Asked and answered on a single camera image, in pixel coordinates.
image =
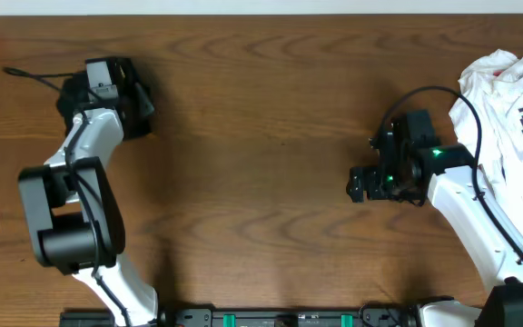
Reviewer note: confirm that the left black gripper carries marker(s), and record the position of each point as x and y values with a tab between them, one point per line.
135	102

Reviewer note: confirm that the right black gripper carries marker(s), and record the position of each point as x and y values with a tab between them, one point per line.
374	191

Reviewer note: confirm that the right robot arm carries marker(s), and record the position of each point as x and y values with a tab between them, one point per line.
452	185

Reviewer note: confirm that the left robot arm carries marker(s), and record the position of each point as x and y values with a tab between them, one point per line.
73	219

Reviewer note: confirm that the white t-shirt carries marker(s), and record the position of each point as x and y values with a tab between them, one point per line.
489	120

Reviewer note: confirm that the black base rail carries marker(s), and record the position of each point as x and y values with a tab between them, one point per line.
368	316

